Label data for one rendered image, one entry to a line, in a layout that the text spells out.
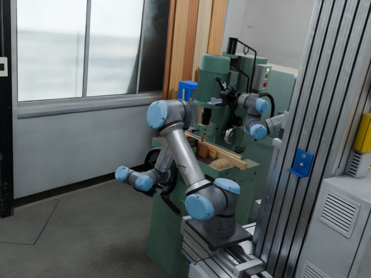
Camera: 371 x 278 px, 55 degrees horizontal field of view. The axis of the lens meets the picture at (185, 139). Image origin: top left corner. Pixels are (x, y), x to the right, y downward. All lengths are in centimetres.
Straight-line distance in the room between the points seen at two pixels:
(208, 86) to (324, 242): 116
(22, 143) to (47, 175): 39
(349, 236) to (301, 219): 23
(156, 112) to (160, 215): 117
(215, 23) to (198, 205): 299
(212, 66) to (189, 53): 179
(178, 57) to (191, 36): 30
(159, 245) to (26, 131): 138
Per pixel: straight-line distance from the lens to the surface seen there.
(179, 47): 373
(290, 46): 448
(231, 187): 152
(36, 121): 310
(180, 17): 372
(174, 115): 150
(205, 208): 141
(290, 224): 153
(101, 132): 349
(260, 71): 234
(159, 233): 259
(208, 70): 213
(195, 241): 173
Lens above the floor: 168
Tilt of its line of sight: 18 degrees down
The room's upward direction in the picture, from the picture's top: 8 degrees clockwise
